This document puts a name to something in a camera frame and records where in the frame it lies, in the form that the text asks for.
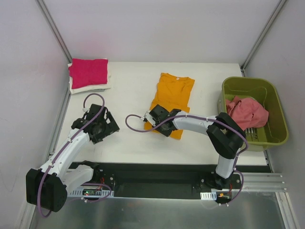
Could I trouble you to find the right white cable duct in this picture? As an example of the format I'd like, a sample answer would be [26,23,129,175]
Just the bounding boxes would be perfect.
[200,191,217,201]

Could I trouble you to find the olive green plastic basket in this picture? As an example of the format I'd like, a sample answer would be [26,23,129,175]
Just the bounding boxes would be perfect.
[217,77,289,152]

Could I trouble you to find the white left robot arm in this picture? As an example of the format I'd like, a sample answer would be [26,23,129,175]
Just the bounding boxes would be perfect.
[26,104,120,212]

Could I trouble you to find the left aluminium frame post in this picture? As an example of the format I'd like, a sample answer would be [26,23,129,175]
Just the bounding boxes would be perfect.
[36,0,72,63]

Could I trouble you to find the white cable duct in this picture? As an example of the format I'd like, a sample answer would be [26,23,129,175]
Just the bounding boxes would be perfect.
[68,187,114,198]
[200,191,217,201]

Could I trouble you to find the folded white t shirt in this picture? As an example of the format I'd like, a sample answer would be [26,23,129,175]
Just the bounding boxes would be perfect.
[68,63,111,94]

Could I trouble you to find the aluminium frame post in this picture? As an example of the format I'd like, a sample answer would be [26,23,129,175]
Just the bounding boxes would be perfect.
[240,0,288,73]
[36,0,72,63]

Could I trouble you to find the salmon pink t shirt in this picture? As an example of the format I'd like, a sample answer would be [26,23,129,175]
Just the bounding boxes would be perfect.
[225,96,269,130]

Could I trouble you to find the right aluminium frame post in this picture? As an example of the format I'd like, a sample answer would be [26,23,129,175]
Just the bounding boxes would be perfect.
[240,0,288,73]

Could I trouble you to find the left white cable duct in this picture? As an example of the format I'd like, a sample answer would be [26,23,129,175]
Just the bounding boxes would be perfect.
[68,187,114,198]

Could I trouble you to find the folded magenta t shirt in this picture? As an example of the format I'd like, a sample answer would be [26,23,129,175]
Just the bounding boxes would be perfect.
[68,58,108,89]

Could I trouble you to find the orange t shirt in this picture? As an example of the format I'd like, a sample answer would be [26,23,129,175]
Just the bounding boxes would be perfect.
[143,73,195,141]

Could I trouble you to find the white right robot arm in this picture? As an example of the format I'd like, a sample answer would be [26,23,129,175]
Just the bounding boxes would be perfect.
[144,105,246,190]

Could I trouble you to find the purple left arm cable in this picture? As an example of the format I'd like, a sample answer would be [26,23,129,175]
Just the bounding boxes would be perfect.
[38,93,112,218]

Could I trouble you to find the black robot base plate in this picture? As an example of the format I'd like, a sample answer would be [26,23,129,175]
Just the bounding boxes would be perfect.
[85,163,241,199]

